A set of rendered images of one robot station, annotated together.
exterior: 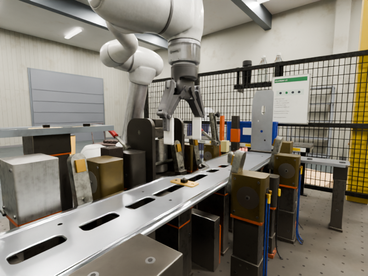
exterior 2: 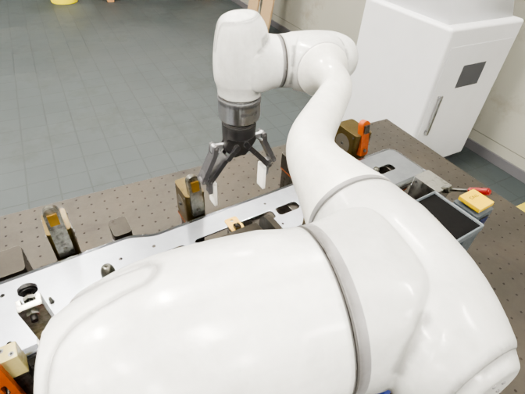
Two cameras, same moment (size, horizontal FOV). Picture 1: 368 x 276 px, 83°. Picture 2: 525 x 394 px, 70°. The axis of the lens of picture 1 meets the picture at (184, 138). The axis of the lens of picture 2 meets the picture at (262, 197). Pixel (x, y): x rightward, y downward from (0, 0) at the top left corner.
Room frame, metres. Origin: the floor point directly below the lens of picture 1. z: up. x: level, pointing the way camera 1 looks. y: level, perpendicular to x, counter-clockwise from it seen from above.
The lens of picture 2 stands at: (1.26, 0.29, 1.74)
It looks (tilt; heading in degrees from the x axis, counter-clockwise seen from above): 41 degrees down; 199
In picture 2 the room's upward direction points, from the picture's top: 4 degrees clockwise
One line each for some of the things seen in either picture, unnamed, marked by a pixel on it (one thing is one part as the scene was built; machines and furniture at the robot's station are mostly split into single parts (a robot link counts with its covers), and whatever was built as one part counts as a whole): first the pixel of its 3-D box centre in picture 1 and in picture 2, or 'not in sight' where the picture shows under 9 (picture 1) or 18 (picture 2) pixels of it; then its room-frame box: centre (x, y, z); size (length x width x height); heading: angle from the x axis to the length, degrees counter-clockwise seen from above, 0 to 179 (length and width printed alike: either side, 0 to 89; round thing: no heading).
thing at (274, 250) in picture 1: (270, 216); (127, 257); (0.71, -0.31, 0.84); 0.10 x 0.05 x 0.29; 54
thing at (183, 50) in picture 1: (184, 55); (239, 106); (0.60, 0.00, 1.37); 0.09 x 0.09 x 0.06
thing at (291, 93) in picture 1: (289, 99); not in sight; (1.36, -0.68, 1.30); 0.23 x 0.02 x 0.31; 54
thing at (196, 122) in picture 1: (196, 128); (212, 191); (0.65, -0.04, 1.16); 0.03 x 0.01 x 0.07; 54
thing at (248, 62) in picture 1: (246, 73); not in sight; (1.62, -0.48, 1.52); 0.07 x 0.07 x 0.18
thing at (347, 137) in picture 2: not in sight; (341, 166); (0.00, 0.19, 0.88); 0.14 x 0.09 x 0.36; 54
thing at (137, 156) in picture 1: (128, 205); not in sight; (0.70, 0.19, 0.89); 0.12 x 0.07 x 0.38; 54
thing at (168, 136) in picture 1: (168, 131); (261, 175); (0.54, 0.04, 1.16); 0.03 x 0.01 x 0.07; 54
